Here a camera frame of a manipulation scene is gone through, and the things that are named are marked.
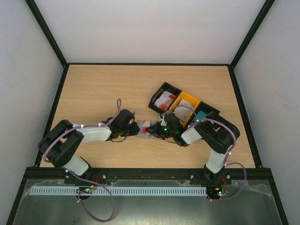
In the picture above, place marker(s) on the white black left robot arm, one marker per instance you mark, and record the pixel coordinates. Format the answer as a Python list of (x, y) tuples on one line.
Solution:
[(60, 145)]

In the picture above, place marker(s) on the black bin with teal cards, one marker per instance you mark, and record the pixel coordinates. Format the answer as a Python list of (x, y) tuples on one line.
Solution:
[(202, 110)]

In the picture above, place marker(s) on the black card bin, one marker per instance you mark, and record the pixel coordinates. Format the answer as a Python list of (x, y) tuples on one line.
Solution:
[(164, 87)]

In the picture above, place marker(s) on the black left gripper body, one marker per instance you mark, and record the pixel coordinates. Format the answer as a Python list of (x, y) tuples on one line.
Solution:
[(130, 131)]

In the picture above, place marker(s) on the teal cards stack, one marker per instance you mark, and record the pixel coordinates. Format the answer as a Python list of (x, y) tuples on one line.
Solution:
[(200, 115)]

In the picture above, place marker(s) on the red white cards stack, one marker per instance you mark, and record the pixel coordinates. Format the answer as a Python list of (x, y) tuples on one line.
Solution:
[(164, 101)]

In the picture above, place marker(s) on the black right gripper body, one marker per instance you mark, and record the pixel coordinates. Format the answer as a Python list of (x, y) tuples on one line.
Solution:
[(156, 130)]

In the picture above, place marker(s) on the black mounting rail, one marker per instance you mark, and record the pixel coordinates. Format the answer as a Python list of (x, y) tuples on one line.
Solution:
[(107, 175)]

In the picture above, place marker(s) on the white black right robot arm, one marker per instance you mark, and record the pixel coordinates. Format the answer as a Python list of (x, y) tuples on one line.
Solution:
[(220, 135)]

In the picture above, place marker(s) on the white slotted cable duct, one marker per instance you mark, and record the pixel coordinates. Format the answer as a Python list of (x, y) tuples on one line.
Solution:
[(119, 191)]

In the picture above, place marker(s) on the black enclosure frame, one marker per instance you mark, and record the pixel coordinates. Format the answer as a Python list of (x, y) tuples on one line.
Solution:
[(110, 49)]

